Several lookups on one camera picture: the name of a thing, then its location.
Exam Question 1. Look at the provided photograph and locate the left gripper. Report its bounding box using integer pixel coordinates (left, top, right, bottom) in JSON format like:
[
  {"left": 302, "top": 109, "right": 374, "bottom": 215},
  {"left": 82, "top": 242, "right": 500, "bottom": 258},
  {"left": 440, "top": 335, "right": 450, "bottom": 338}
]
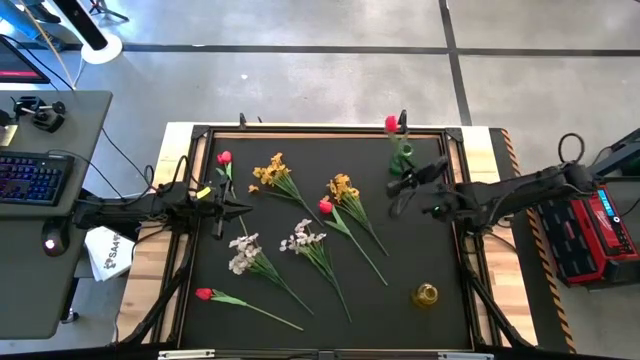
[{"left": 192, "top": 170, "right": 254, "bottom": 239}]

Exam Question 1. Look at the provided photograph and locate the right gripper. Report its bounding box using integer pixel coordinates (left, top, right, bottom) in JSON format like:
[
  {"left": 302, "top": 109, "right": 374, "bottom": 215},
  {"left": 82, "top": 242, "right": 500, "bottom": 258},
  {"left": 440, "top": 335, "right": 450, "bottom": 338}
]
[{"left": 385, "top": 157, "right": 475, "bottom": 224}]

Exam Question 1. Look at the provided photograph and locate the white artificial flower bunch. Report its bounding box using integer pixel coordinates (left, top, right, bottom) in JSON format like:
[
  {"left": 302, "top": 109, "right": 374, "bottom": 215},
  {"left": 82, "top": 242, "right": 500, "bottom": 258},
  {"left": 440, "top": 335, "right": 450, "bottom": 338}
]
[
  {"left": 278, "top": 218, "right": 353, "bottom": 324},
  {"left": 228, "top": 232, "right": 315, "bottom": 317}
]

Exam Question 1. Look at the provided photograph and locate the red artificial tulip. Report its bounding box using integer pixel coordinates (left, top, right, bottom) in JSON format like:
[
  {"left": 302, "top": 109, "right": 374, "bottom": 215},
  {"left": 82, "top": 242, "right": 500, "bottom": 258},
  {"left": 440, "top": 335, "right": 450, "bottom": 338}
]
[
  {"left": 318, "top": 195, "right": 390, "bottom": 288},
  {"left": 383, "top": 114, "right": 407, "bottom": 151},
  {"left": 215, "top": 149, "right": 250, "bottom": 237},
  {"left": 194, "top": 287, "right": 305, "bottom": 332}
]

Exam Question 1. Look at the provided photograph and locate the yellow artificial flower bunch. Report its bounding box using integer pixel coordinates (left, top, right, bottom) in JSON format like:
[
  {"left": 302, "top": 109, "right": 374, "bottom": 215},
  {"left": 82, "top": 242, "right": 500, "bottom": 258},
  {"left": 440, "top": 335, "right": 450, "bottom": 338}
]
[
  {"left": 251, "top": 152, "right": 325, "bottom": 227},
  {"left": 326, "top": 173, "right": 390, "bottom": 258}
]

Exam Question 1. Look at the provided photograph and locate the yellow glass vase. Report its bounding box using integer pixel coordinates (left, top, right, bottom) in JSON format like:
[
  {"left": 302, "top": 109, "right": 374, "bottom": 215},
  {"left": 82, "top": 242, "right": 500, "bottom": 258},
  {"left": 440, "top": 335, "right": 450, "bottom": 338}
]
[{"left": 411, "top": 282, "right": 440, "bottom": 309}]

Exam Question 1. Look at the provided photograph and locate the green glass vase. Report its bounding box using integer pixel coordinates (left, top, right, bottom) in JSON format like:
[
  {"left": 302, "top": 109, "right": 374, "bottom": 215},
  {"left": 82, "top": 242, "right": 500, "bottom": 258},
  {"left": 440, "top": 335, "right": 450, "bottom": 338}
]
[{"left": 388, "top": 133, "right": 416, "bottom": 177}]

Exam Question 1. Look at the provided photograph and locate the black table mat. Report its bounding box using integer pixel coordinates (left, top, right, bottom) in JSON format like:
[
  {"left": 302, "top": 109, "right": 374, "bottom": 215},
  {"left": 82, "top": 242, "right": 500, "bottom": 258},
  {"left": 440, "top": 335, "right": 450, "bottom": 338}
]
[{"left": 178, "top": 130, "right": 475, "bottom": 351}]

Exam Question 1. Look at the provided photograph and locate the white printed paper bag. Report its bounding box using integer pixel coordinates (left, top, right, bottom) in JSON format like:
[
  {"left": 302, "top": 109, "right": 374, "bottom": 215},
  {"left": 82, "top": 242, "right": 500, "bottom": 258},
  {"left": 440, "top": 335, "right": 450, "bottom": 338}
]
[{"left": 83, "top": 225, "right": 137, "bottom": 283}]

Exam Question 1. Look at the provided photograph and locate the black computer mouse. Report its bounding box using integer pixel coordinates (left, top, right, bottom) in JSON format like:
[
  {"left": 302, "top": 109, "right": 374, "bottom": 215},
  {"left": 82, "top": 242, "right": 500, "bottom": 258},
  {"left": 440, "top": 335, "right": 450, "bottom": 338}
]
[{"left": 40, "top": 219, "right": 71, "bottom": 258}]

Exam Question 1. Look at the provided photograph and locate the hazard-striped black floor mat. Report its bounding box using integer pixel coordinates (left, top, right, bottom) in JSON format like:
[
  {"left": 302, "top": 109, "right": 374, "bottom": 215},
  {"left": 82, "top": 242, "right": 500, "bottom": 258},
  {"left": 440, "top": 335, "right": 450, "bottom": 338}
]
[{"left": 489, "top": 127, "right": 577, "bottom": 355}]

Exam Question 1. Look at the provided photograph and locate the white round stand base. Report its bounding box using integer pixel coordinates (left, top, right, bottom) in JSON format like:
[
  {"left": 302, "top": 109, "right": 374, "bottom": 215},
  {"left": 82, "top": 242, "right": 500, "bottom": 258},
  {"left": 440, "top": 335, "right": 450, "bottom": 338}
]
[{"left": 79, "top": 32, "right": 124, "bottom": 66}]

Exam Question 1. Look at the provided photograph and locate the black computer keyboard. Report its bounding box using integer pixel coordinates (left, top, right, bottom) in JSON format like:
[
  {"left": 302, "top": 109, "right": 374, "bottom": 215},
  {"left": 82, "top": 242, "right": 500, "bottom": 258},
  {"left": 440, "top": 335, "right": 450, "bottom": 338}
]
[{"left": 0, "top": 151, "right": 76, "bottom": 207}]

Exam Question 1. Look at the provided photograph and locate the black equipment stand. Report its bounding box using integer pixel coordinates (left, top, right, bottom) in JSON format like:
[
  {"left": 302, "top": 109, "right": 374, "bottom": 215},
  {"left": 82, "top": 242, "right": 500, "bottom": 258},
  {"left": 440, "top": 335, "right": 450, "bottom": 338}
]
[{"left": 589, "top": 127, "right": 640, "bottom": 177}]

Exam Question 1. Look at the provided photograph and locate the grey desk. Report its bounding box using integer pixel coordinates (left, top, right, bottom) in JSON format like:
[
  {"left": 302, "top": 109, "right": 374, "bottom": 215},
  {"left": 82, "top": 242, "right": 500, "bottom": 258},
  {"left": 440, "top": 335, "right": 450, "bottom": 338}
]
[{"left": 0, "top": 89, "right": 114, "bottom": 341}]

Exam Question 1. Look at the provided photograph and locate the black stand column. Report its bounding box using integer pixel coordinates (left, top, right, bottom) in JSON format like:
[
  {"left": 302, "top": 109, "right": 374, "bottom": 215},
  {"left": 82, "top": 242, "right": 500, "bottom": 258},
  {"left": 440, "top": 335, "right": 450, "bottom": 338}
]
[{"left": 51, "top": 0, "right": 109, "bottom": 51}]

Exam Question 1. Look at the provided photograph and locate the black tripod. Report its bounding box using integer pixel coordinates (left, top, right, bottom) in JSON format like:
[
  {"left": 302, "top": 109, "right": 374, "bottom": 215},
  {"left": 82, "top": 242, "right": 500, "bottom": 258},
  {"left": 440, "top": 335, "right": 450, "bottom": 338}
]
[{"left": 88, "top": 0, "right": 130, "bottom": 24}]

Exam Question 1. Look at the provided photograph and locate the black desk monitor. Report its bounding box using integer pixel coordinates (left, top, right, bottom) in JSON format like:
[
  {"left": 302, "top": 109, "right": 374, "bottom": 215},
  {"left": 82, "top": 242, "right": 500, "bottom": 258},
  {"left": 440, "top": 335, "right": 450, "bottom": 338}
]
[{"left": 0, "top": 34, "right": 51, "bottom": 85}]

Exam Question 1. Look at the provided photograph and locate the black aluminium table frame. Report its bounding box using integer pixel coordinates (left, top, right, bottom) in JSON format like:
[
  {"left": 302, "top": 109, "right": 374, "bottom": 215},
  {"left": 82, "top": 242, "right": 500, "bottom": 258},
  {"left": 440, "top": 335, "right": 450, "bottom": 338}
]
[{"left": 112, "top": 112, "right": 539, "bottom": 360}]

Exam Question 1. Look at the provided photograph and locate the black camera cable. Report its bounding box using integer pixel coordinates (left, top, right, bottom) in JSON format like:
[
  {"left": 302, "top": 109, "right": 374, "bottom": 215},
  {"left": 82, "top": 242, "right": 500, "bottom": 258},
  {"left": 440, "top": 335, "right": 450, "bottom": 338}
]
[{"left": 557, "top": 131, "right": 587, "bottom": 167}]

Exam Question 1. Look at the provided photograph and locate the black clamp mount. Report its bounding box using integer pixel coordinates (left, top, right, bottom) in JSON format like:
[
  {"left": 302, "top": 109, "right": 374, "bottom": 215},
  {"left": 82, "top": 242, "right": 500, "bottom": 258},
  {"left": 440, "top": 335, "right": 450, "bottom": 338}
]
[{"left": 10, "top": 94, "right": 68, "bottom": 134}]

